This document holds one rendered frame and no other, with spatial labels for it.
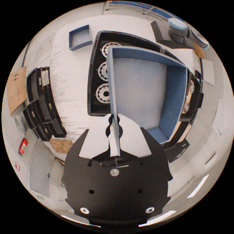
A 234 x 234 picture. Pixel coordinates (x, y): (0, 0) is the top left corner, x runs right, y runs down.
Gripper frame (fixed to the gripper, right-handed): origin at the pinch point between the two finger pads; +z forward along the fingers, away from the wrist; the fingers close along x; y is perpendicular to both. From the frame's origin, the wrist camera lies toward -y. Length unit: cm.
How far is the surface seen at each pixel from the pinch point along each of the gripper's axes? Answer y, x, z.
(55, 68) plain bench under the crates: -20, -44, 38
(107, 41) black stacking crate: -26.2, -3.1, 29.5
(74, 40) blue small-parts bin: -39, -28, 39
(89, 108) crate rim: 7.1, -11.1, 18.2
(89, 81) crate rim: -4.1, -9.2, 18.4
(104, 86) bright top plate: -0.6, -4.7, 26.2
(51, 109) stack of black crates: 23, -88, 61
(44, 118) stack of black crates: 35, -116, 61
